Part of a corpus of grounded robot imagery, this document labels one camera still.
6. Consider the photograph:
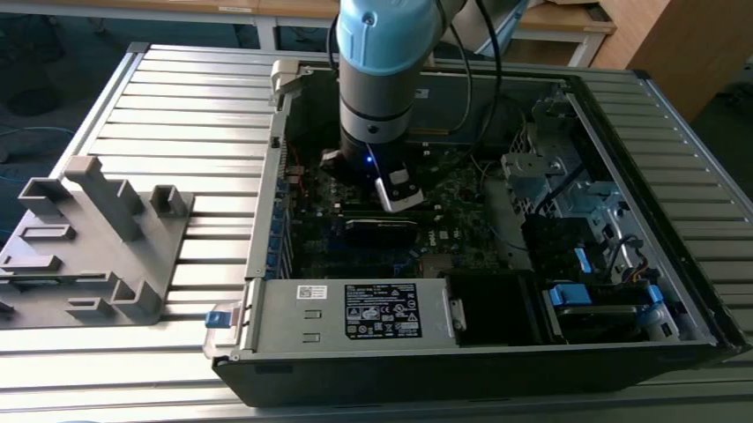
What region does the black graphics card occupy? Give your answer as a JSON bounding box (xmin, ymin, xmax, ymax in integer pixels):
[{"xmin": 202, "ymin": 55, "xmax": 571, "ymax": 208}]
[{"xmin": 342, "ymin": 218, "xmax": 421, "ymax": 248}]

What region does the green Dell motherboard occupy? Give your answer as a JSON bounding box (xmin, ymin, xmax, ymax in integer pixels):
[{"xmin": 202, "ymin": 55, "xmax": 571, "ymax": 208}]
[{"xmin": 285, "ymin": 140, "xmax": 535, "ymax": 281}]

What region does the beige case release latch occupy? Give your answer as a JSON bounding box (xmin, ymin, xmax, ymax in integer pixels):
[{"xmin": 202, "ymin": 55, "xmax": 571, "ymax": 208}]
[{"xmin": 269, "ymin": 59, "xmax": 305, "ymax": 109}]

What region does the small finned heatsink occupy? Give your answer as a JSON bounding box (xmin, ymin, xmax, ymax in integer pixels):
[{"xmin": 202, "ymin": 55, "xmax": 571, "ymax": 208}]
[{"xmin": 421, "ymin": 253, "xmax": 456, "ymax": 278}]

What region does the silver metal drive cage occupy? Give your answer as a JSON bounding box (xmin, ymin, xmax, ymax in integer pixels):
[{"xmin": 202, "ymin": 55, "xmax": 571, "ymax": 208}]
[{"xmin": 500, "ymin": 94, "xmax": 688, "ymax": 283}]

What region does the silver power supply unit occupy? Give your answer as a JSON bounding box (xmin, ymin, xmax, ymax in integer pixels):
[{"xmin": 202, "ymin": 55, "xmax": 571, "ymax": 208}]
[{"xmin": 238, "ymin": 277, "xmax": 461, "ymax": 353}]

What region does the blue plastic clip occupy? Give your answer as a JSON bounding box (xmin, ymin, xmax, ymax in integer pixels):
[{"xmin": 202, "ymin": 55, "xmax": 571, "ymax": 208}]
[{"xmin": 569, "ymin": 246, "xmax": 596, "ymax": 275}]

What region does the grey plastic parts rack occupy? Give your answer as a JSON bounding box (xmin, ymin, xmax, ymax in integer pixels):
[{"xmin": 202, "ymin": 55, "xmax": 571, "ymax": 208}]
[{"xmin": 0, "ymin": 154, "xmax": 197, "ymax": 330}]

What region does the black open PC case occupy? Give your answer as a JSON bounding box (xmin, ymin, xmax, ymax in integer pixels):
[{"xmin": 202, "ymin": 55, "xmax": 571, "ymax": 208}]
[{"xmin": 202, "ymin": 58, "xmax": 753, "ymax": 409}]

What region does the hard disk in blue carrier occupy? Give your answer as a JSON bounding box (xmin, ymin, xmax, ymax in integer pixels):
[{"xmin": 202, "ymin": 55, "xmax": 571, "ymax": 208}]
[{"xmin": 545, "ymin": 283, "xmax": 669, "ymax": 345}]

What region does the green RAM stick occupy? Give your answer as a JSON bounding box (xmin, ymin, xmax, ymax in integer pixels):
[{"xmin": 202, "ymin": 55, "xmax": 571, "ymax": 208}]
[{"xmin": 0, "ymin": 272, "xmax": 67, "ymax": 284}]

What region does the wooden cabinet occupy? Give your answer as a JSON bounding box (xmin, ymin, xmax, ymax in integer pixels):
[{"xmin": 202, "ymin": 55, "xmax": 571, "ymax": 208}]
[{"xmin": 591, "ymin": 0, "xmax": 753, "ymax": 127}]

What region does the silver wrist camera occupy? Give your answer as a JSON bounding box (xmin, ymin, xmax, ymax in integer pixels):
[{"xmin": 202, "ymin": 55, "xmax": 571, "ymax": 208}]
[{"xmin": 374, "ymin": 162, "xmax": 426, "ymax": 214}]

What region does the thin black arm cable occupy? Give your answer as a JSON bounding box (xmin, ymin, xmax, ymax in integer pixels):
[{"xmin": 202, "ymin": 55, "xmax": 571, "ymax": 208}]
[{"xmin": 434, "ymin": 0, "xmax": 476, "ymax": 136}]

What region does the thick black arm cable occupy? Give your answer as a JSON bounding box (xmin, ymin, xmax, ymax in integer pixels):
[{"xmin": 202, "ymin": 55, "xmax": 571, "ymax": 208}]
[{"xmin": 470, "ymin": 0, "xmax": 505, "ymax": 151}]

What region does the wooden desk white frame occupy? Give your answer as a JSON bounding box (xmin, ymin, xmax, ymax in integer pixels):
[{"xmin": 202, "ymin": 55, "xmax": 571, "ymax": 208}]
[
  {"xmin": 0, "ymin": 0, "xmax": 341, "ymax": 52},
  {"xmin": 517, "ymin": 0, "xmax": 620, "ymax": 67}
]

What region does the black looped cable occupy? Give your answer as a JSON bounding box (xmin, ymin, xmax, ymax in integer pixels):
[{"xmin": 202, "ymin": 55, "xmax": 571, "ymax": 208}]
[{"xmin": 609, "ymin": 233, "xmax": 647, "ymax": 277}]

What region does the coloured wire bundle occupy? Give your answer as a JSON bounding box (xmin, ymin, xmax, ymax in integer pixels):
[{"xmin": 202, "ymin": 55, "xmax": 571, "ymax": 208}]
[{"xmin": 624, "ymin": 259, "xmax": 656, "ymax": 287}]

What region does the blue floor cable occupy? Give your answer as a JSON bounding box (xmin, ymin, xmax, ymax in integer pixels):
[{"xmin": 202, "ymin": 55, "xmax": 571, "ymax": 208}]
[{"xmin": 0, "ymin": 125, "xmax": 77, "ymax": 138}]

